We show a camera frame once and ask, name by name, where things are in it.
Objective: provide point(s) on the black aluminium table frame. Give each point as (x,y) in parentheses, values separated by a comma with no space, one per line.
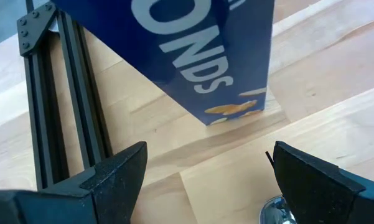
(46,109)

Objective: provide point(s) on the Honey Bunches cereal box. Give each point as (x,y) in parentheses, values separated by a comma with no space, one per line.
(189,46)

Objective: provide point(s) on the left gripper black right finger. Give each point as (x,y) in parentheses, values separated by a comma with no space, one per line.
(317,193)

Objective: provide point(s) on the silver metal spoon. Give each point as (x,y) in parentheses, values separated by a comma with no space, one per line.
(273,213)

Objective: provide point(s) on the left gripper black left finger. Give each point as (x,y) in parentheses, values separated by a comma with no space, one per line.
(112,189)

